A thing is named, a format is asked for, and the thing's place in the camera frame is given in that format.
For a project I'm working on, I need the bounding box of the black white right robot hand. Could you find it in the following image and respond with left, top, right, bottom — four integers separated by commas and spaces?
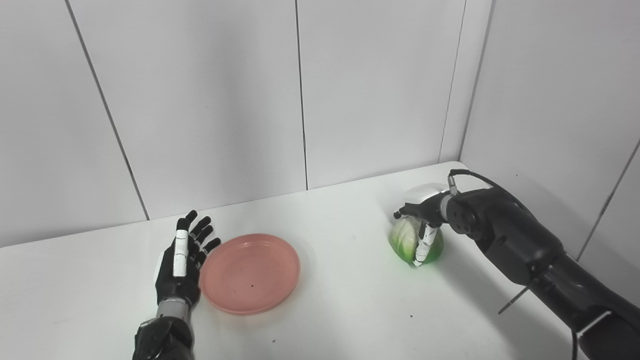
393, 183, 451, 267

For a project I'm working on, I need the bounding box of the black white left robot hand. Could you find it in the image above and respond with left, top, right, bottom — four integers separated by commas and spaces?
155, 210, 222, 306

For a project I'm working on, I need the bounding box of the green white toy cabbage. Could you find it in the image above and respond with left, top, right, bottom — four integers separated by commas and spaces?
389, 216, 444, 266

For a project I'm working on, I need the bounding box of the pink round plate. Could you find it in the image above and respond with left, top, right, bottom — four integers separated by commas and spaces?
199, 233, 302, 315

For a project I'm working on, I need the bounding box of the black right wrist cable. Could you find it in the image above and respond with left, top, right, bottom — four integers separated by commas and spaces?
447, 169, 528, 211

